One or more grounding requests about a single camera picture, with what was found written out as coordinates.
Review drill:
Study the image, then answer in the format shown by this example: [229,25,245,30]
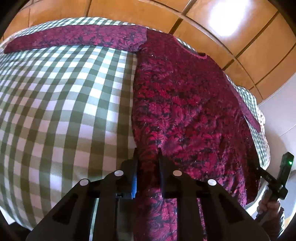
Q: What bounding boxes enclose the red floral patterned sweater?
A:
[3,25,260,240]

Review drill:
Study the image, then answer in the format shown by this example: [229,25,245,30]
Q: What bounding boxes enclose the wooden panelled wardrobe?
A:
[1,0,295,101]

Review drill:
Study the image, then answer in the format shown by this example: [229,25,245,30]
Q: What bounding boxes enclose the person's right hand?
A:
[257,197,285,240]

